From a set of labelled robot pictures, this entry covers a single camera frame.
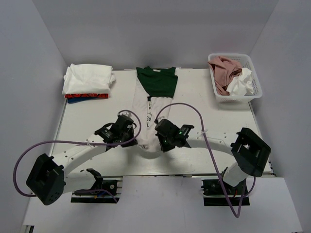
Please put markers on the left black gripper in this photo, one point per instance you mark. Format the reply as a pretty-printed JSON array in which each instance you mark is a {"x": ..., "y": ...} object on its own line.
[{"x": 134, "y": 142}]

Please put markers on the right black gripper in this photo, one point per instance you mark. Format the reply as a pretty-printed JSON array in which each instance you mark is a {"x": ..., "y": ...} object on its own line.
[{"x": 165, "y": 147}]

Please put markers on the white green Charlie Brown t-shirt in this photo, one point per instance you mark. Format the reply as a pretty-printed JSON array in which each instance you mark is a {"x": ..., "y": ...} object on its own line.
[{"x": 155, "y": 89}]

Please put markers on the pink t-shirt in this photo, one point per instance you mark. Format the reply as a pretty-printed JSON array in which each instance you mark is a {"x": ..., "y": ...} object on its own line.
[{"x": 224, "y": 71}]

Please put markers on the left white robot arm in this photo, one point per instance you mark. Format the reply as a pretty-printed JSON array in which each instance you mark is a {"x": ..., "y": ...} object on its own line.
[{"x": 52, "y": 176}]

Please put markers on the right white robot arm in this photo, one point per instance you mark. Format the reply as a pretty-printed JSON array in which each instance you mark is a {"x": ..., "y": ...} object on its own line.
[{"x": 251, "y": 153}]

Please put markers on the folded blue t-shirt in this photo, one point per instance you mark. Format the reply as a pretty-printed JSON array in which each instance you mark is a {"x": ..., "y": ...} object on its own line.
[{"x": 75, "y": 100}]

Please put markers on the folded red t-shirt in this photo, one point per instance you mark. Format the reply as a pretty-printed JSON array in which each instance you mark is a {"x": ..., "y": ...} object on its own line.
[{"x": 87, "y": 95}]

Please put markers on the folded white t-shirt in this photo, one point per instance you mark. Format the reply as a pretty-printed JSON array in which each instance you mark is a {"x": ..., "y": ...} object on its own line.
[{"x": 88, "y": 79}]

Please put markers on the white plastic laundry basket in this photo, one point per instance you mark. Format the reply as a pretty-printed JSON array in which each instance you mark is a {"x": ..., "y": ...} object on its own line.
[{"x": 245, "y": 62}]

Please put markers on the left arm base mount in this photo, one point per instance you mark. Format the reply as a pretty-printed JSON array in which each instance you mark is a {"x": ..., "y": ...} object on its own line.
[{"x": 104, "y": 191}]

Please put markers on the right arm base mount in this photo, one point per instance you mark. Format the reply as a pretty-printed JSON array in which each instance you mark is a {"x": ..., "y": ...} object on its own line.
[{"x": 213, "y": 195}]

